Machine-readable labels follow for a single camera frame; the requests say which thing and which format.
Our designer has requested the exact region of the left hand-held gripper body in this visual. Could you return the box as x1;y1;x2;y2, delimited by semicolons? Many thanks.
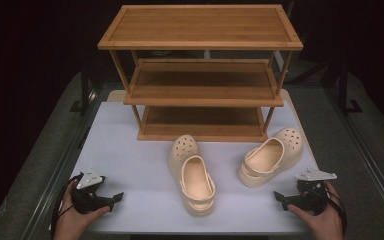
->
71;167;115;215

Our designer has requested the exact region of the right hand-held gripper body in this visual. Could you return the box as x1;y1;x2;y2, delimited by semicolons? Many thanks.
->
291;168;338;216

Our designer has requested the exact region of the cream foam clog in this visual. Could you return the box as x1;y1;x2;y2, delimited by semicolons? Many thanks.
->
236;127;304;189
167;134;217;218

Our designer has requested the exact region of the three-tier wooden shoe rack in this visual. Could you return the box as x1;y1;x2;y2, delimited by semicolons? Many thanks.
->
97;3;304;143

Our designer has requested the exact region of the person's left hand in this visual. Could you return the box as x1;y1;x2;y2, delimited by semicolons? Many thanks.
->
52;179;112;240

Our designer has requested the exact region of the person's right hand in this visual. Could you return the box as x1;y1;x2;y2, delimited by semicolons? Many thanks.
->
287;180;346;240

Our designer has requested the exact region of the black metal stand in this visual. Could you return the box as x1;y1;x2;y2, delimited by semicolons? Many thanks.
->
69;61;98;115
336;59;364;115

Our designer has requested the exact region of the black cable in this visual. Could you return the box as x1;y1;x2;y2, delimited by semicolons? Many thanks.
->
324;184;348;236
50;172;85;239

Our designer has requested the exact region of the metal table rail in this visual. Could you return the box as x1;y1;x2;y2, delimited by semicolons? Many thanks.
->
19;87;105;240
324;85;384;225

